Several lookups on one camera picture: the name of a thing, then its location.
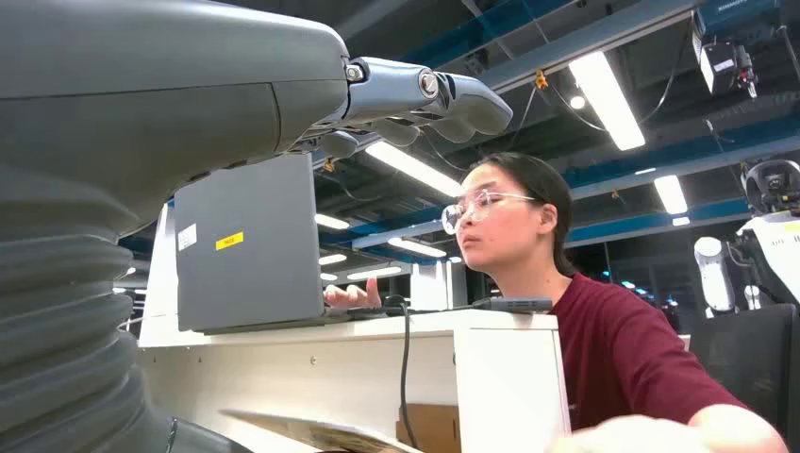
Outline person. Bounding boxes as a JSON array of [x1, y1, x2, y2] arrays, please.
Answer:
[[440, 151, 751, 432]]

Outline grey laptop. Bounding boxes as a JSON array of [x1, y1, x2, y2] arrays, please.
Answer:
[[174, 153, 353, 336]]

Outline standing humanoid robot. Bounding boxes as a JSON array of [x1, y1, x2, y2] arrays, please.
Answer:
[[693, 159, 800, 317]]

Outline black power cable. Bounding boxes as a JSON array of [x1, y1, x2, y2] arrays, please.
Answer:
[[382, 294, 421, 451]]

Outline black usb hub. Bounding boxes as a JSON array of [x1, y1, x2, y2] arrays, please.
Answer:
[[472, 296, 555, 314]]

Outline black ceiling-mounted device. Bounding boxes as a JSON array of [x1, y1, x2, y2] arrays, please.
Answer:
[[692, 37, 758, 100]]

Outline clear-frame eyeglasses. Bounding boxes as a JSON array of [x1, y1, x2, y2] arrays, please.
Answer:
[[441, 189, 539, 236]]

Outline white desk riser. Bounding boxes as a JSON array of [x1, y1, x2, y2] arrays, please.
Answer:
[[137, 309, 573, 453]]

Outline brown cardboard box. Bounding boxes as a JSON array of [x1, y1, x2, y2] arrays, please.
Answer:
[[220, 403, 462, 453]]

